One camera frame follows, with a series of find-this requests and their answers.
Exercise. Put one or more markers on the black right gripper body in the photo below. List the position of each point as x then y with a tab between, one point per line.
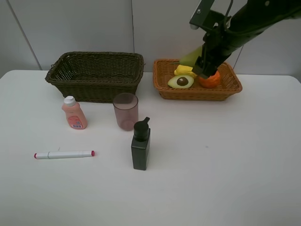
225	34

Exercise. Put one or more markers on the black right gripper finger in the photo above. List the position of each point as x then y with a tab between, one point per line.
206	66

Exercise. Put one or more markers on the green red toy pear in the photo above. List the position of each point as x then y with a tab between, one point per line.
190	58

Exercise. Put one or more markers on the orange toy tangerine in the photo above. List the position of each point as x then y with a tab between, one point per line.
211	82

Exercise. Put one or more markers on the yellow toy lemon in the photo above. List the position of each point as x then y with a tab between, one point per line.
184	70

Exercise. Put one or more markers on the halved toy avocado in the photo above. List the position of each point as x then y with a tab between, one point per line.
181	82

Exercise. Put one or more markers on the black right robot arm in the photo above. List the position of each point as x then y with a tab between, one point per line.
269	12

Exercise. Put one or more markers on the orange wicker basket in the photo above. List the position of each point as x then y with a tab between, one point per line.
163	71

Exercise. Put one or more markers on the translucent pink plastic cup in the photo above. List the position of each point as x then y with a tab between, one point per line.
126	110

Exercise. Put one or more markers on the dark green pump bottle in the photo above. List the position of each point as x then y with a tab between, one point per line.
141	144

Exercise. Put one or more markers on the dark brown wicker basket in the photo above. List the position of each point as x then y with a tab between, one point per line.
96	77

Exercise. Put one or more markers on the pink lotion bottle white cap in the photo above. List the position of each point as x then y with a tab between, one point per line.
74	114

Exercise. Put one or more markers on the white marker with pink ends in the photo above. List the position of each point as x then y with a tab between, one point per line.
64	155

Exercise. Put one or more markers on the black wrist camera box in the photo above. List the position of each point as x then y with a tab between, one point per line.
200	17

